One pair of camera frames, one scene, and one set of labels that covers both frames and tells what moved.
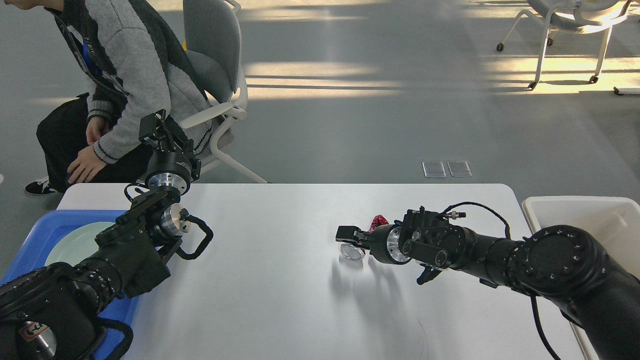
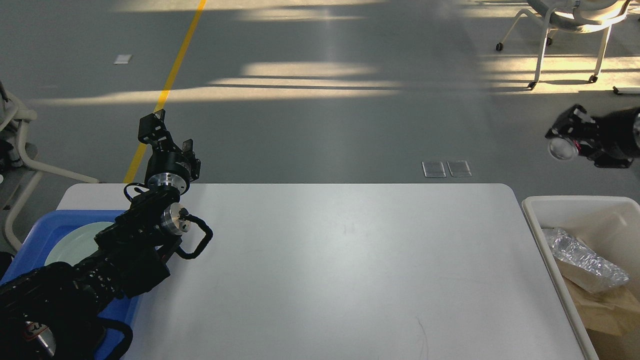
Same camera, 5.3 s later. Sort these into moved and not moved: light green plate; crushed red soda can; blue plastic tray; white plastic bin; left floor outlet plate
Moved: crushed red soda can
Not moved: left floor outlet plate; white plastic bin; light green plate; blue plastic tray
